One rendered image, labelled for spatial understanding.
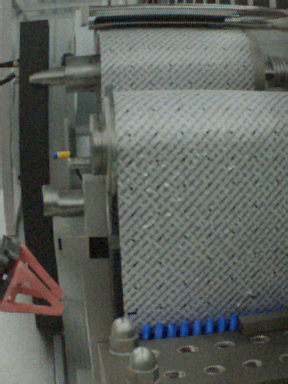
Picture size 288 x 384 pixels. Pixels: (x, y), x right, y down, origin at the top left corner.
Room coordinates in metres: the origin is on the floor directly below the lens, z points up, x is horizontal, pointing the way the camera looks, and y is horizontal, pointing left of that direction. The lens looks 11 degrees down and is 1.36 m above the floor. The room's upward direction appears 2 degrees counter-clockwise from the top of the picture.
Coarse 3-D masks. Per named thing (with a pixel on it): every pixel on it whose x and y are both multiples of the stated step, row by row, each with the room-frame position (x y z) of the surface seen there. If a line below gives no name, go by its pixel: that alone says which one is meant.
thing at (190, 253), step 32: (128, 192) 0.80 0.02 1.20; (160, 192) 0.80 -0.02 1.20; (192, 192) 0.81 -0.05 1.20; (224, 192) 0.81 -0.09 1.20; (256, 192) 0.82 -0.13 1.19; (128, 224) 0.80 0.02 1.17; (160, 224) 0.80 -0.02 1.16; (192, 224) 0.81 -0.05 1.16; (224, 224) 0.81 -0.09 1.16; (256, 224) 0.82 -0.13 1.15; (128, 256) 0.80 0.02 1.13; (160, 256) 0.80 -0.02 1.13; (192, 256) 0.81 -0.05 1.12; (224, 256) 0.81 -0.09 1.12; (256, 256) 0.82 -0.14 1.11; (128, 288) 0.80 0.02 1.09; (160, 288) 0.80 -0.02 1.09; (192, 288) 0.81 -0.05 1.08; (224, 288) 0.81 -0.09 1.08; (256, 288) 0.82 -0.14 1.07; (160, 320) 0.80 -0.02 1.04; (192, 320) 0.81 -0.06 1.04
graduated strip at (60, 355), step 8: (56, 336) 1.08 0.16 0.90; (64, 336) 1.08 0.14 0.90; (56, 344) 1.04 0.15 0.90; (64, 344) 1.04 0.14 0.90; (56, 352) 1.00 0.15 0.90; (64, 352) 1.01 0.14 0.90; (56, 360) 0.97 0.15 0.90; (64, 360) 0.97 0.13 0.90; (56, 368) 0.94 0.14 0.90; (64, 368) 0.94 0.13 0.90; (56, 376) 0.91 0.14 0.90; (64, 376) 0.91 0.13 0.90
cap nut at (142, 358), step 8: (136, 352) 0.63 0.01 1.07; (144, 352) 0.63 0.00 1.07; (152, 352) 0.64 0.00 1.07; (136, 360) 0.63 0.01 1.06; (144, 360) 0.63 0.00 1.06; (152, 360) 0.63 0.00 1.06; (128, 368) 0.63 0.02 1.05; (136, 368) 0.63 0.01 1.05; (144, 368) 0.62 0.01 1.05; (152, 368) 0.63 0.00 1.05; (128, 376) 0.63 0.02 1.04; (136, 376) 0.62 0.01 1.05; (144, 376) 0.62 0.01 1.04; (152, 376) 0.62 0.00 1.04
